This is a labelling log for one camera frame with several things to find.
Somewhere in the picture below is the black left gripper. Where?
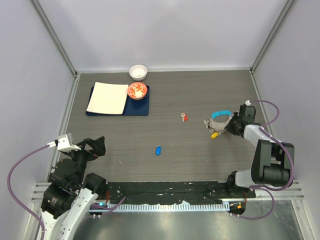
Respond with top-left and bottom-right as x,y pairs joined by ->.
64,135 -> 106,187

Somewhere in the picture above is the steel key organizer blue handle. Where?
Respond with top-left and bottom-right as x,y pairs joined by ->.
203,110 -> 234,135

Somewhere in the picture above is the blue key tag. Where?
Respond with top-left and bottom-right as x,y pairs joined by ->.
155,145 -> 162,156

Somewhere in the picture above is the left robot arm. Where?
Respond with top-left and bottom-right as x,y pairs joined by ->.
41,133 -> 108,240

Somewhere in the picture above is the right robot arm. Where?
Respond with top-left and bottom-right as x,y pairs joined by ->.
225,100 -> 295,198

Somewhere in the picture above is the yellow key tag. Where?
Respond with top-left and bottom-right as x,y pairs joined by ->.
210,132 -> 219,139

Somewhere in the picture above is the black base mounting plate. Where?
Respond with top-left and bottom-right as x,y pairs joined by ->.
98,181 -> 256,205

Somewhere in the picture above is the white square plate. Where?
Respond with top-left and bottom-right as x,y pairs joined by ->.
86,82 -> 129,115

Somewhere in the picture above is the red tagged key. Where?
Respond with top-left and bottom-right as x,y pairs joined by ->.
180,113 -> 188,122

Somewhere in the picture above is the dark blue placemat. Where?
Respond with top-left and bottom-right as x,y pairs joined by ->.
85,85 -> 150,117

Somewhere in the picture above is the red patterned bowl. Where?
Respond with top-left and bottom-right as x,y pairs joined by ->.
127,82 -> 148,100

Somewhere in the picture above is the white ceramic bowl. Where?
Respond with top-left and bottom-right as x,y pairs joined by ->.
129,64 -> 148,81

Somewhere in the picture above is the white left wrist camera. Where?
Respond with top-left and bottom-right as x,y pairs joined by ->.
47,133 -> 81,153

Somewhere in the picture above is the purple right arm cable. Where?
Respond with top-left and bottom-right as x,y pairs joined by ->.
237,99 -> 296,221

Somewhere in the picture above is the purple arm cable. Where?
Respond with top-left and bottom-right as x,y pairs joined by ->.
6,144 -> 55,238
237,99 -> 296,221

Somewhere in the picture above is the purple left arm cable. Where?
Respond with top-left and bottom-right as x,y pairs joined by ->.
6,144 -> 55,238

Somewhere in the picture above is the white slotted cable duct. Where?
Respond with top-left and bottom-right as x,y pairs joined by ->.
113,201 -> 230,213

